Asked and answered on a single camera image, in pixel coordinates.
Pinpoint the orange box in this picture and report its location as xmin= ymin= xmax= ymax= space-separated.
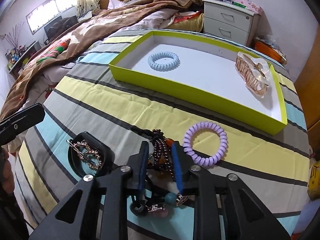
xmin=254 ymin=37 xmax=287 ymax=65

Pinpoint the light blue spiral hair tie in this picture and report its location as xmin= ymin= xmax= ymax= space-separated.
xmin=147 ymin=51 xmax=181 ymax=72

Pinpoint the pink box on nightstand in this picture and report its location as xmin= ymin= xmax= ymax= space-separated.
xmin=222 ymin=0 xmax=263 ymax=15

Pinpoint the purple spiral hair tie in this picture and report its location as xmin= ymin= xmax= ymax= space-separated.
xmin=182 ymin=121 xmax=228 ymax=168

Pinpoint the striped cloth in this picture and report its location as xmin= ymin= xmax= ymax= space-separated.
xmin=16 ymin=29 xmax=310 ymax=233

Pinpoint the dark beaded bracelet with charms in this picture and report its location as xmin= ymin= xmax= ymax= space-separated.
xmin=130 ymin=125 xmax=190 ymax=218

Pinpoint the yellow container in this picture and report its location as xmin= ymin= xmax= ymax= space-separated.
xmin=308 ymin=161 xmax=320 ymax=200

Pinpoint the yellow pillow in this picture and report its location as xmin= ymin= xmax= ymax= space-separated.
xmin=159 ymin=11 xmax=204 ymax=33

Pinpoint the red green wrapped package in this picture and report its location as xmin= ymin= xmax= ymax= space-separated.
xmin=36 ymin=38 xmax=71 ymax=64

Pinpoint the green white shallow tray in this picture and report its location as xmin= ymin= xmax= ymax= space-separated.
xmin=109 ymin=30 xmax=287 ymax=135

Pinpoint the wooden door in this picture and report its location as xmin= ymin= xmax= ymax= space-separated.
xmin=295 ymin=31 xmax=320 ymax=152

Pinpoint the black chair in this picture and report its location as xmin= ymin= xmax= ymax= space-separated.
xmin=44 ymin=16 xmax=78 ymax=42

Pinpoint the grey three-drawer nightstand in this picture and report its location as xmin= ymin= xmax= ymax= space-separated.
xmin=203 ymin=0 xmax=260 ymax=47

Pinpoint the rhinestone gold hair clip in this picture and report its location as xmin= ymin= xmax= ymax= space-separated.
xmin=66 ymin=140 xmax=102 ymax=171

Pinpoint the person's left hand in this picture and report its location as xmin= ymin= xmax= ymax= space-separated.
xmin=1 ymin=148 xmax=15 ymax=194

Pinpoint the brown patterned blanket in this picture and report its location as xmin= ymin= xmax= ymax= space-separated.
xmin=1 ymin=0 xmax=193 ymax=120

